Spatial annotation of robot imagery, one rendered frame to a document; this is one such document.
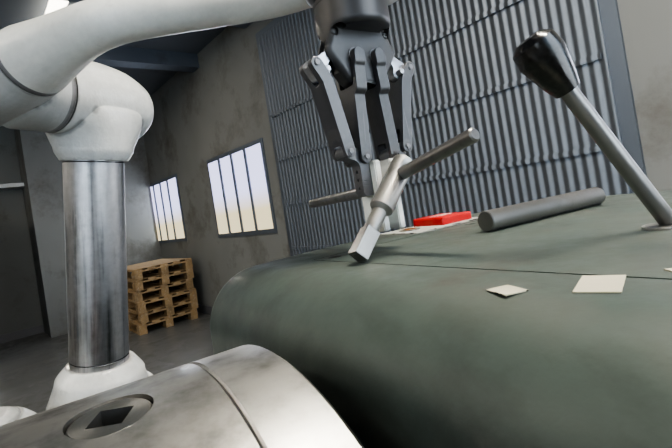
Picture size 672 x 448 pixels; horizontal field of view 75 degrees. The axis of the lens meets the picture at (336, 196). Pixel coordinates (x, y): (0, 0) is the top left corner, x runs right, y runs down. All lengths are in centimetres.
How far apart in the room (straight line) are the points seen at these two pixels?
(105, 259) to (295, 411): 71
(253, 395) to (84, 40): 54
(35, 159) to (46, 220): 93
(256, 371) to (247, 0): 52
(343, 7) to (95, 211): 59
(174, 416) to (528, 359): 14
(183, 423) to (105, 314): 71
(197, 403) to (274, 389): 3
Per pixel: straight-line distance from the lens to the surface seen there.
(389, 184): 40
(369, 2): 45
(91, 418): 23
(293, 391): 21
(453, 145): 36
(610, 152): 36
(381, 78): 45
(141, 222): 809
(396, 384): 23
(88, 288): 89
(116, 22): 65
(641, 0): 267
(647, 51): 262
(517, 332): 20
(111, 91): 87
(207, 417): 20
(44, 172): 791
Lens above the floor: 131
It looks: 1 degrees up
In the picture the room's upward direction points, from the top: 9 degrees counter-clockwise
